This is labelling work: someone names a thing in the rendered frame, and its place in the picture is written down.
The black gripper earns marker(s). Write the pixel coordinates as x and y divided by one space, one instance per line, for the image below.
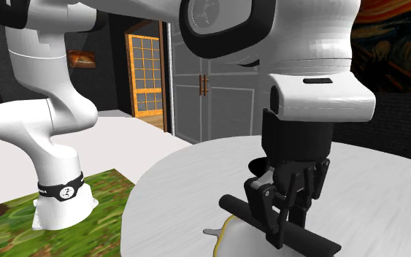
297 140

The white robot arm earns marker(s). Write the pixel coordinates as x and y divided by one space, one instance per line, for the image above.
45 89

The black cylindrical rod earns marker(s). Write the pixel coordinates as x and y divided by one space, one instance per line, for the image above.
308 239

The white rounded object yellow rim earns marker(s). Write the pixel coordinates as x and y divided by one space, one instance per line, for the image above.
247 242

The grey double-door wardrobe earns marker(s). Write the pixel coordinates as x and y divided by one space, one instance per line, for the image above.
226 103

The orange lattice door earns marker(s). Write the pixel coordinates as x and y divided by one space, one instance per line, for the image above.
148 76

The green patterned robot stand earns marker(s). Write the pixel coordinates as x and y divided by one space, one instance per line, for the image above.
94 220

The large orange dark wall painting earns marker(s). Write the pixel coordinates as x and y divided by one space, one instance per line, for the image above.
393 46

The small orange wall picture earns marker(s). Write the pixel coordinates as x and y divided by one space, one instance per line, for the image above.
81 59

